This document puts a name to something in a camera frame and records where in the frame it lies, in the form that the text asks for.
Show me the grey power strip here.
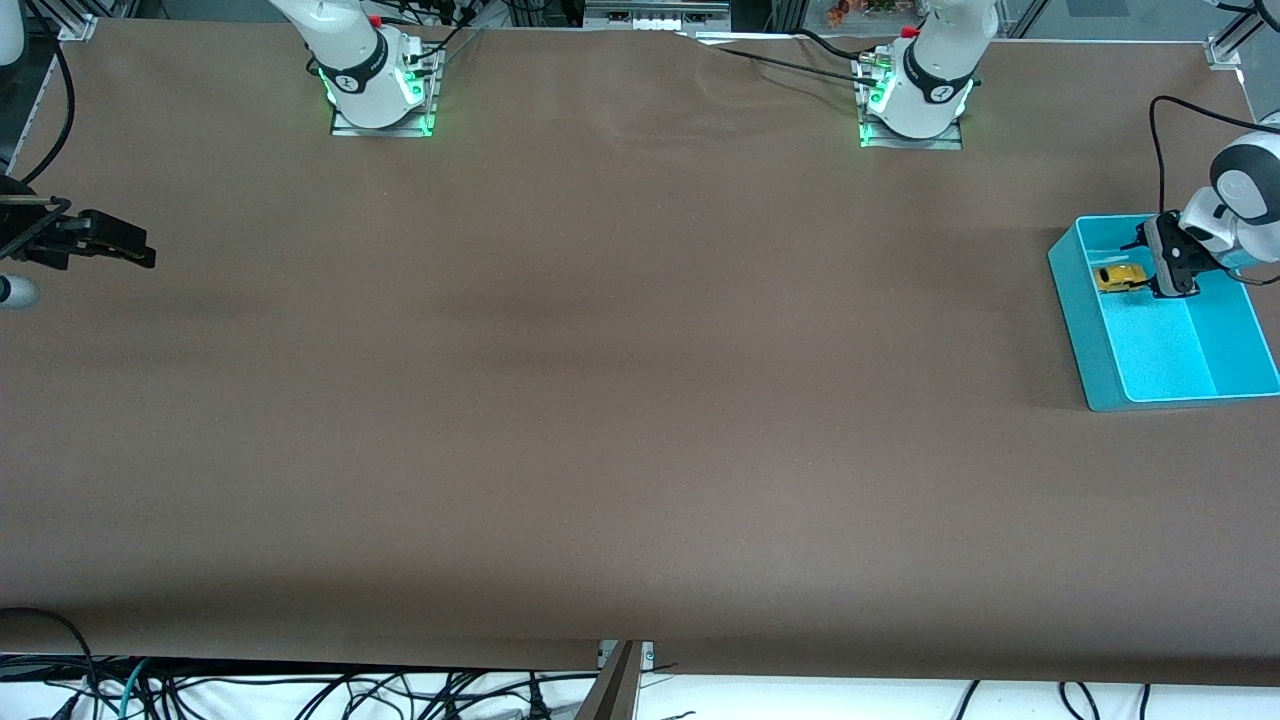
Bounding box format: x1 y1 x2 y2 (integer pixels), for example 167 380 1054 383
585 0 731 33

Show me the teal floor cable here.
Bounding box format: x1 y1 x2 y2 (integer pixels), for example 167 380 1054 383
115 660 151 720

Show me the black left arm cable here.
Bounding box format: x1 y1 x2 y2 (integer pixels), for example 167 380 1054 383
1148 95 1236 216

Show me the cyan plastic bin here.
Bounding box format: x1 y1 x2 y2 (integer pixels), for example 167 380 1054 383
1047 213 1280 413

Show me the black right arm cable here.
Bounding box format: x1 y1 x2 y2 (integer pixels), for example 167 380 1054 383
15 35 77 191

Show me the metal table bracket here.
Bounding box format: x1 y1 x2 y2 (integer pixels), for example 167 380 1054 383
575 640 656 720

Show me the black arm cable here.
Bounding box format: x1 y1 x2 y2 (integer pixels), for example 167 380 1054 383
15 35 77 191
1148 95 1236 216

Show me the aluminium frame profile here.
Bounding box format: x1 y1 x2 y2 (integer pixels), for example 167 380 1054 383
1205 0 1280 71
45 10 101 43

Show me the black cable on table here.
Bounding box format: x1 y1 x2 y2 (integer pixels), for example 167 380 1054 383
680 30 873 86

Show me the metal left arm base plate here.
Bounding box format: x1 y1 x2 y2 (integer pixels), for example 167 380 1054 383
855 55 966 151

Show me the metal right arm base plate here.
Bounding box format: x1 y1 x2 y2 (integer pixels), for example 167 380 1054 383
330 45 441 139

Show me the black looped floor cable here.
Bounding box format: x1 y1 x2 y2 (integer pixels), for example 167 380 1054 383
0 607 101 701

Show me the black floor cable tangle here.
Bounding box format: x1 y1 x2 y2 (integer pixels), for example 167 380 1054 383
0 655 601 720

